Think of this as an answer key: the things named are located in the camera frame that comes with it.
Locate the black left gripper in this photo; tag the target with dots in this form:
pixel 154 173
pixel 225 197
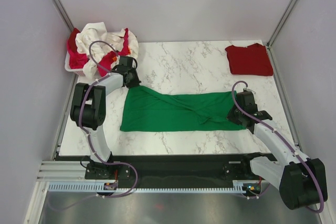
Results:
pixel 136 82

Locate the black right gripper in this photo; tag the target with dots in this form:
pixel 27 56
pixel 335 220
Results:
pixel 231 117

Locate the green t shirt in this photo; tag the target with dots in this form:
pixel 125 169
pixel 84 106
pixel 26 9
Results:
pixel 146 110

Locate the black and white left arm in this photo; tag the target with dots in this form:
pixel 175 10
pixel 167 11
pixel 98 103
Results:
pixel 88 111

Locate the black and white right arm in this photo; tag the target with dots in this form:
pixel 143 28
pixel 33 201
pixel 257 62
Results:
pixel 300 180

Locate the crumpled white shirt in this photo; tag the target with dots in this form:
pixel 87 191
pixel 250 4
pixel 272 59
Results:
pixel 94 32
pixel 126 43

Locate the folded dark red t shirt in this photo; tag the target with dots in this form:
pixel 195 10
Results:
pixel 250 60

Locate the white laundry basket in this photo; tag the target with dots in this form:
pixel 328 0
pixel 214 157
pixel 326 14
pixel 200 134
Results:
pixel 79 71

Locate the crumpled pink shirt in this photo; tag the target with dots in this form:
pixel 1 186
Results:
pixel 78 60

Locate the crumpled red shirt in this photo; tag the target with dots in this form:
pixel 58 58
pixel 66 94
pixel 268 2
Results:
pixel 71 42

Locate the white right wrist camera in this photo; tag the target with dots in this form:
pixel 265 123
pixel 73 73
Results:
pixel 249 90

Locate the white slotted cable duct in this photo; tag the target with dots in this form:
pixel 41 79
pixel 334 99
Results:
pixel 235 187

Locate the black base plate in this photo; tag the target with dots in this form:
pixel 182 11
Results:
pixel 188 181

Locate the aluminium front rail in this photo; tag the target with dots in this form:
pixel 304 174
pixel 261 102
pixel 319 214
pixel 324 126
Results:
pixel 52 169

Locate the right aluminium frame post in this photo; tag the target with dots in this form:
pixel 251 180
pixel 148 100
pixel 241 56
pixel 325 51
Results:
pixel 289 9

